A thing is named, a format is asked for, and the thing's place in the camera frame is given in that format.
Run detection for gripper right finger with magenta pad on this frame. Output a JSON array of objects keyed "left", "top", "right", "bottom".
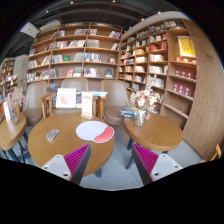
[{"left": 132, "top": 143, "right": 182, "bottom": 185}]

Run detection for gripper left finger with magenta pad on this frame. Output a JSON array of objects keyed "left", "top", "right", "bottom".
[{"left": 42, "top": 144, "right": 91, "bottom": 185}]

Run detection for grey patterned computer mouse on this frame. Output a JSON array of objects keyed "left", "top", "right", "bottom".
[{"left": 46, "top": 129, "right": 60, "bottom": 142}]

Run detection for white mouse pad red rest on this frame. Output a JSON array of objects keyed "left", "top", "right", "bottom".
[{"left": 76, "top": 121, "right": 114, "bottom": 143}]

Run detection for round wooden right table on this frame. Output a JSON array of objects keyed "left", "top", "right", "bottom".
[{"left": 124, "top": 113, "right": 183, "bottom": 154}]

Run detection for round wooden table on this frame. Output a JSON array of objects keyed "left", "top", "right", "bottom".
[
  {"left": 28, "top": 113, "right": 114, "bottom": 176},
  {"left": 0, "top": 113, "right": 28, "bottom": 162},
  {"left": 124, "top": 113, "right": 183, "bottom": 154}
]

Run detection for round wooden centre table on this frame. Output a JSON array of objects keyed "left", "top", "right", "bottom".
[{"left": 28, "top": 113, "right": 114, "bottom": 176}]

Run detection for stack of books on table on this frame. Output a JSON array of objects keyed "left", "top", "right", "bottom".
[{"left": 120, "top": 106, "right": 138, "bottom": 118}]

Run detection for glass vase with dried flowers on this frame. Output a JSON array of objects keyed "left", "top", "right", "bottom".
[{"left": 130, "top": 75, "right": 160, "bottom": 127}]

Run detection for wooden chair at right edge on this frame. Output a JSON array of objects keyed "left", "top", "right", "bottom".
[{"left": 199, "top": 143, "right": 222, "bottom": 164}]

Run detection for round wooden left table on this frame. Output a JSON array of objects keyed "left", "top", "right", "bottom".
[{"left": 0, "top": 113, "right": 28, "bottom": 162}]

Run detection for white picture display board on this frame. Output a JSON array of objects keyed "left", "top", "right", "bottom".
[{"left": 56, "top": 88, "right": 76, "bottom": 108}]

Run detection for small wooden side table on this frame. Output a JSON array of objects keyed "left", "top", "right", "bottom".
[{"left": 38, "top": 93, "right": 107, "bottom": 119}]

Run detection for white red standing sign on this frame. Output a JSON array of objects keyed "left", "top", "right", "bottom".
[{"left": 81, "top": 91, "right": 93, "bottom": 118}]

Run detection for beige middle armchair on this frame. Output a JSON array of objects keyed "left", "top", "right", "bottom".
[{"left": 61, "top": 78, "right": 89, "bottom": 92}]

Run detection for beige armchair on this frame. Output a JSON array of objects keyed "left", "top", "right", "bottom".
[
  {"left": 102, "top": 80, "right": 130, "bottom": 125},
  {"left": 61, "top": 78, "right": 89, "bottom": 92},
  {"left": 22, "top": 81, "right": 47, "bottom": 126}
]

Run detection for beige right armchair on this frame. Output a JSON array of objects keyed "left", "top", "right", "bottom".
[{"left": 102, "top": 80, "right": 130, "bottom": 125}]

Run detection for beige left armchair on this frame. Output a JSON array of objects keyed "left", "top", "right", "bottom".
[{"left": 22, "top": 81, "right": 47, "bottom": 126}]

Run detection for dried flowers on left table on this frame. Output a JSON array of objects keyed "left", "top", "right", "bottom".
[{"left": 3, "top": 87, "right": 25, "bottom": 125}]

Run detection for back wooden bookshelf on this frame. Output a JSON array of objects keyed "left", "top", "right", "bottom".
[{"left": 26, "top": 22, "right": 122, "bottom": 83}]

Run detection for wooden bookshelf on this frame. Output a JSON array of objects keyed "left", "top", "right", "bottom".
[
  {"left": 117, "top": 17, "right": 199, "bottom": 131},
  {"left": 26, "top": 22, "right": 122, "bottom": 83}
]

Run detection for right wooden bookshelf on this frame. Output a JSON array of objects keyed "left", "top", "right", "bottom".
[{"left": 117, "top": 17, "right": 199, "bottom": 131}]

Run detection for yellow poster on shelf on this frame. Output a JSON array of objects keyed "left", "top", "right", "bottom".
[{"left": 178, "top": 36, "right": 195, "bottom": 57}]

